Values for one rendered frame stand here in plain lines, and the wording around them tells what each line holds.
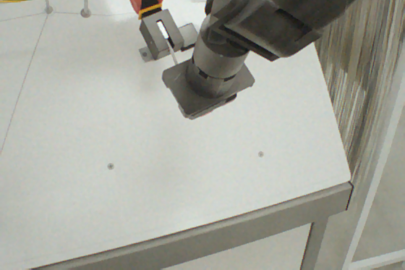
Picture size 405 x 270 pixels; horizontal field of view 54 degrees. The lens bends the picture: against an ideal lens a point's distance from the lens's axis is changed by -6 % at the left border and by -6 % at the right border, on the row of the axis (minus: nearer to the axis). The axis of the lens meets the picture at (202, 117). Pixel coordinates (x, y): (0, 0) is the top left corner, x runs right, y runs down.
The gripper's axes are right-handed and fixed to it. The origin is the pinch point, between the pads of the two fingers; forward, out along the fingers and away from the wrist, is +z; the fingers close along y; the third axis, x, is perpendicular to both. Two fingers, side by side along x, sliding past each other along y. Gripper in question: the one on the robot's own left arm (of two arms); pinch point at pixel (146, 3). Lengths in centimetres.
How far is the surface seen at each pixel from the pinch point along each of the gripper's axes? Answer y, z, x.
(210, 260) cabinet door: 4.9, 34.8, 30.2
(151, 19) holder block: 1.2, -0.5, 4.0
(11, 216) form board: 30.5, 14.8, 14.3
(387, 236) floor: -82, 123, 47
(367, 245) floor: -71, 122, 44
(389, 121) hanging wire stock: -56, 44, 23
